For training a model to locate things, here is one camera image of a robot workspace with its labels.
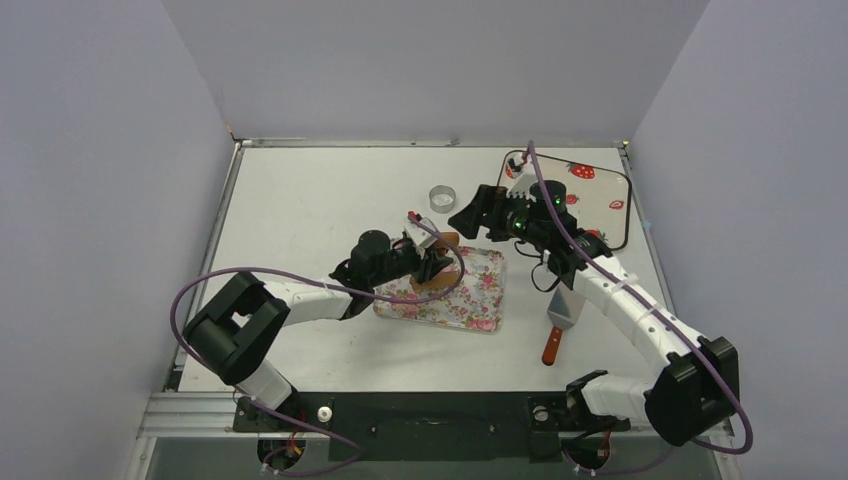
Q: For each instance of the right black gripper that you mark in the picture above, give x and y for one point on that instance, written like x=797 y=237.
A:
x=496 y=211

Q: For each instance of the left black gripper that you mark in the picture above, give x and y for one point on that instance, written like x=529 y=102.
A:
x=427 y=261

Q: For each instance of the floral pattern tray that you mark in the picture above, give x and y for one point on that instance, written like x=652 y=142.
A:
x=475 y=305

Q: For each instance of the metal spatula wooden handle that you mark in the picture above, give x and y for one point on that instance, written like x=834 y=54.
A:
x=563 y=313

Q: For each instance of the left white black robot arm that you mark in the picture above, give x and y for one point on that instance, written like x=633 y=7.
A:
x=233 y=332

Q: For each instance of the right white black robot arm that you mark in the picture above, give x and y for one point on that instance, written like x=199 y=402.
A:
x=695 y=383

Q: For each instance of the strawberry pattern tray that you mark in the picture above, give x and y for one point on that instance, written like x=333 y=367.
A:
x=598 y=198

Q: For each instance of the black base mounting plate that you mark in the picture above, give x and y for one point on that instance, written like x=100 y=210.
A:
x=453 y=426

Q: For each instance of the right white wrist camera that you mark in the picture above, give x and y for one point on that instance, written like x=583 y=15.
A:
x=519 y=181

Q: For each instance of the aluminium front rail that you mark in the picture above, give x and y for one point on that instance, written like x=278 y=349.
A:
x=205 y=414

